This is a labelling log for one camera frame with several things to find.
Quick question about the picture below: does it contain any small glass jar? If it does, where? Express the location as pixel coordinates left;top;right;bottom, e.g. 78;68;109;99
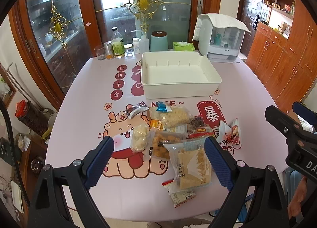
124;43;134;57

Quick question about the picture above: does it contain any orange striped snack packet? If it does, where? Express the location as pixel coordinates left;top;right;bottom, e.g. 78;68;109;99
150;120;164;131

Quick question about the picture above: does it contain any white pill bottle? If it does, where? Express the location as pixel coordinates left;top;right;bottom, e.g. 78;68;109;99
132;37;140;55

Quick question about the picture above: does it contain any clear drinking glass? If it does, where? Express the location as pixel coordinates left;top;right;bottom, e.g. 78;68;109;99
94;45;106;60

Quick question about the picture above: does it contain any large rice cake snack bag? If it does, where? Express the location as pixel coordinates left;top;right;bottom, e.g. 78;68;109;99
164;136;212;194

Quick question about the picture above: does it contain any blue candy wrapper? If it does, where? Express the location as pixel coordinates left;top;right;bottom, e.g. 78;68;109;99
156;101;173;113

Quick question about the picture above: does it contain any small red white snack packet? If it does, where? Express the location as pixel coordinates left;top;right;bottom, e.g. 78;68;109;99
162;179;196;208

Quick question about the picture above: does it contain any crispy rice snack bag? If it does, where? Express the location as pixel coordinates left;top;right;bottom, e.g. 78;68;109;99
149;106;193;128

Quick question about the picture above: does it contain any mixed nut snack bag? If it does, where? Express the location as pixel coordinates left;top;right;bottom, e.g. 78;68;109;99
187;116;214;139

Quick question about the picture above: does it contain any fried golden snack bag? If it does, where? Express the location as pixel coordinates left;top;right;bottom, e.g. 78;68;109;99
144;128;187;160

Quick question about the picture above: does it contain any wooden cabinet with shelves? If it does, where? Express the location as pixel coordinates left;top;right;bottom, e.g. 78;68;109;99
246;0;316;112

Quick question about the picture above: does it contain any dark silver snack wrapper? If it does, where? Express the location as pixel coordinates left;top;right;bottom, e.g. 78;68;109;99
126;101;149;119

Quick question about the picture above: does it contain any white squeeze bottle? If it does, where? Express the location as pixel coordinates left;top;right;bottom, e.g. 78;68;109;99
131;29;150;55

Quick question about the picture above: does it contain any green label glass bottle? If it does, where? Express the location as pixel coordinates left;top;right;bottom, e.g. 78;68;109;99
111;27;125;58

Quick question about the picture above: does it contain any white plastic storage bin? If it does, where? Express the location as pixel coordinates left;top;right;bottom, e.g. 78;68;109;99
141;51;222;99

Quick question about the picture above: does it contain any white puffed snack bag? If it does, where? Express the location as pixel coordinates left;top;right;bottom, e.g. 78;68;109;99
130;123;149;153

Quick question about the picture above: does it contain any green tissue pack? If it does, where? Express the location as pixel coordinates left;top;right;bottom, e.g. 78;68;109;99
173;41;195;51

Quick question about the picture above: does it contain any red white bread snack packet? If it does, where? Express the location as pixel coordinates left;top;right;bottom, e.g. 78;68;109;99
216;118;242;155

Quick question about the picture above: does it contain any white cloth cover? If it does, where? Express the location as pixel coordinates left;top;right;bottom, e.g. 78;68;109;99
192;13;250;41

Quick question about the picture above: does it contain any white countertop appliance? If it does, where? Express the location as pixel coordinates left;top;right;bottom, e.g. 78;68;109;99
198;19;245;63

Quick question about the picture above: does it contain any teal ceramic jar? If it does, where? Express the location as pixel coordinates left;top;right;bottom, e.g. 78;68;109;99
150;31;169;52

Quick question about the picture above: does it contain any silver door handle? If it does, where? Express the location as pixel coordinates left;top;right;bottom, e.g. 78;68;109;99
197;0;204;16

